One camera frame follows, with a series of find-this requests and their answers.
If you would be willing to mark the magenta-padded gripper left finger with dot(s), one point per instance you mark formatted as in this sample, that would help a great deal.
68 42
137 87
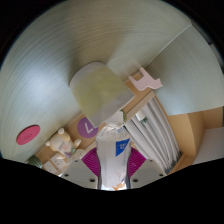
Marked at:
78 171

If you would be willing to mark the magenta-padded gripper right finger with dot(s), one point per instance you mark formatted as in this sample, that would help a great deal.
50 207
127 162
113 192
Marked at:
148 171

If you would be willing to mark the clear plastic water bottle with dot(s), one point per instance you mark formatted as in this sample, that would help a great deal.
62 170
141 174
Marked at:
113 156

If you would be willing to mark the cream plush mouse toy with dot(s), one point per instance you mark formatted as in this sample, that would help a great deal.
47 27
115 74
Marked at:
61 143

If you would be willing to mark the grey-white curtain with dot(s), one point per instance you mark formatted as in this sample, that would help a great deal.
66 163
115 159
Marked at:
153 133

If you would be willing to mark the wooden desk ledge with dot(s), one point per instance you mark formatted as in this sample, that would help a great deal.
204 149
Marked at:
72 129

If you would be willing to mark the purple round number sign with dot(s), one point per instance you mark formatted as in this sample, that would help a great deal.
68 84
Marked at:
86 128

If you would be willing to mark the flat round red coaster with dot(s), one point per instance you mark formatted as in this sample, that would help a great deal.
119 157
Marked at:
28 135

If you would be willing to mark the pale yellow cup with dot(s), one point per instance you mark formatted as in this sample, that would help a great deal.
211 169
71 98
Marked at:
100 90

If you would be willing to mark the pink horse figure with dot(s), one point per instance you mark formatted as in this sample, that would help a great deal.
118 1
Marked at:
143 81

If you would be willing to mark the white wall socket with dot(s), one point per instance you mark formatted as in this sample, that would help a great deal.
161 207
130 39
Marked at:
55 165

